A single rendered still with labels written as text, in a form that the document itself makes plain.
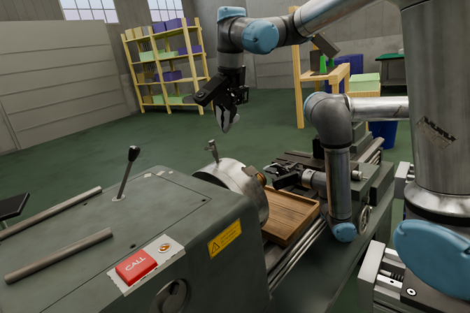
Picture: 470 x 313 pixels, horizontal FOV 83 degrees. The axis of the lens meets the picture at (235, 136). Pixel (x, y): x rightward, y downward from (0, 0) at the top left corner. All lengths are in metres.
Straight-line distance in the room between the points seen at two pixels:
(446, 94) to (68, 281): 0.69
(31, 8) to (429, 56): 8.67
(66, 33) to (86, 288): 8.42
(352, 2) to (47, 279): 0.81
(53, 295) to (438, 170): 0.66
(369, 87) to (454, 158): 4.36
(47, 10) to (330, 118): 8.46
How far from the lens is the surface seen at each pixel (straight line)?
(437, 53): 0.39
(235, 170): 0.94
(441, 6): 0.39
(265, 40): 0.64
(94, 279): 0.64
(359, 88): 4.75
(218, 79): 0.76
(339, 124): 0.84
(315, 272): 1.50
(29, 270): 0.73
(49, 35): 8.71
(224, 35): 0.73
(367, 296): 0.74
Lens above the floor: 1.63
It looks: 19 degrees down
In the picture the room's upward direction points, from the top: 9 degrees counter-clockwise
